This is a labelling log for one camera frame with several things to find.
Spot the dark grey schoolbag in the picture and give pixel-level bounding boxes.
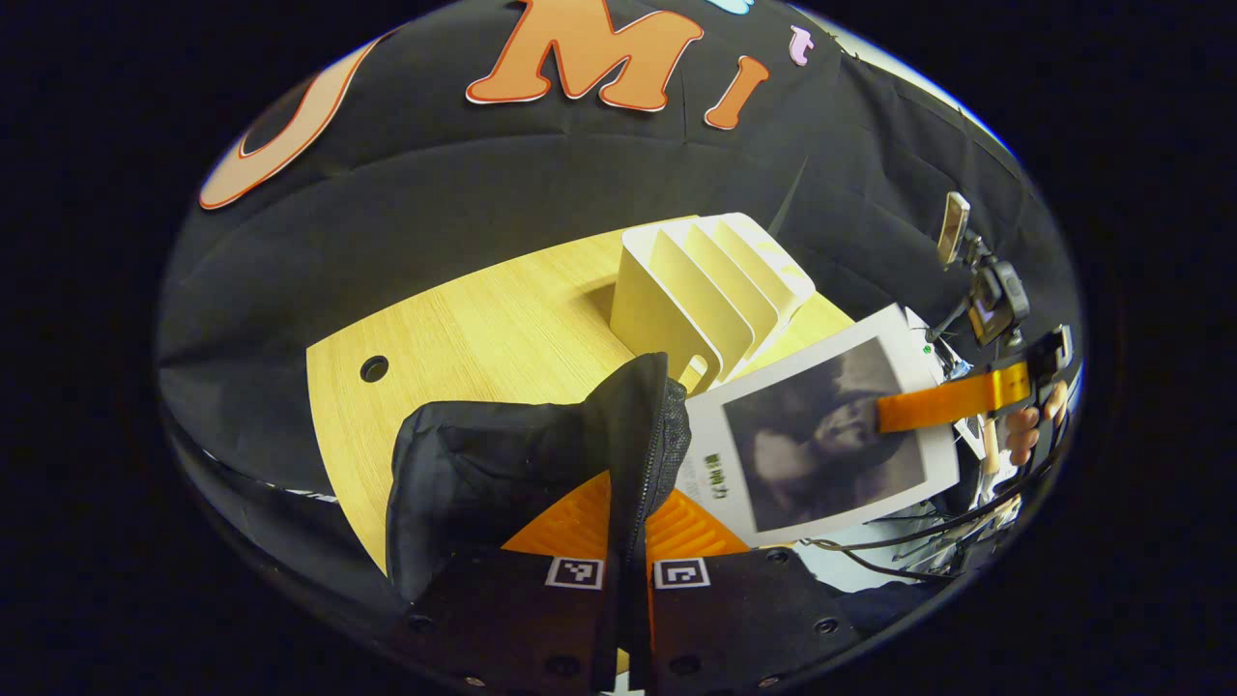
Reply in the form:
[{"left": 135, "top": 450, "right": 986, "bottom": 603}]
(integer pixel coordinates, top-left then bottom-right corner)
[{"left": 385, "top": 353, "right": 692, "bottom": 605}]

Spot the white bookshelf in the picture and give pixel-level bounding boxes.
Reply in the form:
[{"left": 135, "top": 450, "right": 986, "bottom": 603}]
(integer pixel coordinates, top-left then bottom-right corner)
[{"left": 611, "top": 213, "right": 818, "bottom": 392}]

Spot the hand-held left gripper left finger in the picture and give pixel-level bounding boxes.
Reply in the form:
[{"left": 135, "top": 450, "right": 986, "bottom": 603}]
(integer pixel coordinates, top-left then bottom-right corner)
[{"left": 406, "top": 471, "right": 617, "bottom": 693}]

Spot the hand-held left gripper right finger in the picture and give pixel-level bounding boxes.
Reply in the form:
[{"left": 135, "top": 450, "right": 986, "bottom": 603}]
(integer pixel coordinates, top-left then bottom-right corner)
[{"left": 646, "top": 488, "right": 863, "bottom": 693}]

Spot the white portrait cover book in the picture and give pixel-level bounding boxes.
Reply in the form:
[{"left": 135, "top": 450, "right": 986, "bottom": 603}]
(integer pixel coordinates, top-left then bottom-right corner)
[{"left": 676, "top": 304, "right": 961, "bottom": 547}]

